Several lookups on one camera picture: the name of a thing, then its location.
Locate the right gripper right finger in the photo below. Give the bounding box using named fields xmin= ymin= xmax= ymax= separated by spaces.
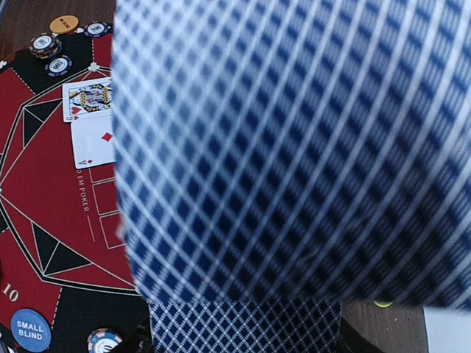
xmin=340 ymin=323 xmax=383 ymax=353

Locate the blue small blind button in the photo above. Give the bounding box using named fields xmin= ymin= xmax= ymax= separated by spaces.
xmin=11 ymin=309 xmax=52 ymax=352

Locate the stack of poker chips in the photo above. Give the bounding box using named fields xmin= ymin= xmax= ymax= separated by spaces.
xmin=88 ymin=328 xmax=122 ymax=353

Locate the poker chip stack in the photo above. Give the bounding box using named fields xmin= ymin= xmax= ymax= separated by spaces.
xmin=29 ymin=33 xmax=62 ymax=60
xmin=84 ymin=21 xmax=111 ymax=38
xmin=45 ymin=55 xmax=73 ymax=77

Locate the orange big blind button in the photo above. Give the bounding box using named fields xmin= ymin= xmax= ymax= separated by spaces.
xmin=49 ymin=15 xmax=79 ymax=35

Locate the grey card deck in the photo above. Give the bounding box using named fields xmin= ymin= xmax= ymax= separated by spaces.
xmin=112 ymin=1 xmax=470 ymax=352

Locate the lime green bowl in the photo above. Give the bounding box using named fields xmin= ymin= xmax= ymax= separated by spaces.
xmin=373 ymin=301 xmax=392 ymax=308

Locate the queen of hearts card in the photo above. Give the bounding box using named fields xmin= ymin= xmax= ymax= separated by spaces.
xmin=62 ymin=76 xmax=113 ymax=123

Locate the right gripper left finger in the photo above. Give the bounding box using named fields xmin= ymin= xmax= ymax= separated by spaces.
xmin=117 ymin=323 xmax=153 ymax=353

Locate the ace of diamonds card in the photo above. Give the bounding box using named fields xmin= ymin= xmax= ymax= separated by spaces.
xmin=71 ymin=115 xmax=116 ymax=169

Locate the round red black poker mat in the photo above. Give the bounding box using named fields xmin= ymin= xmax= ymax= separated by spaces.
xmin=1 ymin=33 xmax=148 ymax=352

